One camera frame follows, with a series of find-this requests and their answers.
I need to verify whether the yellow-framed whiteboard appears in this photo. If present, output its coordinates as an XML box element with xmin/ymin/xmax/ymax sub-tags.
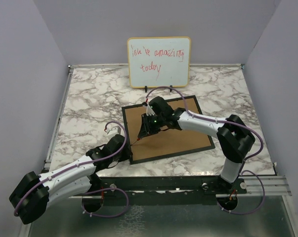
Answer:
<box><xmin>127</xmin><ymin>37</ymin><xmax>191</xmax><ymax>88</ymax></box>

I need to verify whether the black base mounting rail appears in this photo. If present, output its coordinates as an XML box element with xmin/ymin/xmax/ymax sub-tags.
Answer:
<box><xmin>88</xmin><ymin>176</ymin><xmax>247</xmax><ymax>206</ymax></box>

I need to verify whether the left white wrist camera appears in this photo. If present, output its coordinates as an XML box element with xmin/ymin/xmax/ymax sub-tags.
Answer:
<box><xmin>104</xmin><ymin>125</ymin><xmax>121</xmax><ymax>136</ymax></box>

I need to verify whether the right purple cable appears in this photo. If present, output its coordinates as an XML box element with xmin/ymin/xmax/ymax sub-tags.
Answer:
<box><xmin>145</xmin><ymin>85</ymin><xmax>266</xmax><ymax>215</ymax></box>

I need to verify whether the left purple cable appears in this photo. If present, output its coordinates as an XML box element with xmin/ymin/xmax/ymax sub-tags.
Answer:
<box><xmin>13</xmin><ymin>121</ymin><xmax>131</xmax><ymax>218</ymax></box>

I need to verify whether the black picture frame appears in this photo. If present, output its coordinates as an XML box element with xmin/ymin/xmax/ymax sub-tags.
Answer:
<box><xmin>122</xmin><ymin>104</ymin><xmax>215</xmax><ymax>164</ymax></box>

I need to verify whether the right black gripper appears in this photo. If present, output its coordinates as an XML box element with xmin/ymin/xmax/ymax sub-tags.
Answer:
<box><xmin>138</xmin><ymin>113</ymin><xmax>165</xmax><ymax>139</ymax></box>

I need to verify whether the black whiteboard stand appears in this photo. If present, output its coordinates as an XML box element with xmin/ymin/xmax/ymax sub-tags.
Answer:
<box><xmin>144</xmin><ymin>85</ymin><xmax>173</xmax><ymax>93</ymax></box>

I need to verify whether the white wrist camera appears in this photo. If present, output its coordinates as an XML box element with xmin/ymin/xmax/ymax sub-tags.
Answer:
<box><xmin>142</xmin><ymin>99</ymin><xmax>156</xmax><ymax>116</ymax></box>
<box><xmin>104</xmin><ymin>125</ymin><xmax>121</xmax><ymax>136</ymax></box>

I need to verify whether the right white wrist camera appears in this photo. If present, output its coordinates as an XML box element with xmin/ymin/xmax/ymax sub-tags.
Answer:
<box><xmin>142</xmin><ymin>99</ymin><xmax>156</xmax><ymax>116</ymax></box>

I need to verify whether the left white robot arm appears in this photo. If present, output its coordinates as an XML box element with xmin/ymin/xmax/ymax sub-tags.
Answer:
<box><xmin>9</xmin><ymin>134</ymin><xmax>131</xmax><ymax>225</ymax></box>

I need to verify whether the purple cable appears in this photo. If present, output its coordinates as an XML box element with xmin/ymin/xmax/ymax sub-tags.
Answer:
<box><xmin>13</xmin><ymin>121</ymin><xmax>131</xmax><ymax>218</ymax></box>
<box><xmin>145</xmin><ymin>85</ymin><xmax>266</xmax><ymax>215</ymax></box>

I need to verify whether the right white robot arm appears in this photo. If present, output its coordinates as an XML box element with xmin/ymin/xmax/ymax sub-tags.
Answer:
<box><xmin>137</xmin><ymin>96</ymin><xmax>255</xmax><ymax>193</ymax></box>

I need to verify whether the aluminium table edge rail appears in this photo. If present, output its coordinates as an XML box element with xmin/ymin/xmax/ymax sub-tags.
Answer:
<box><xmin>40</xmin><ymin>65</ymin><xmax>73</xmax><ymax>173</ymax></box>

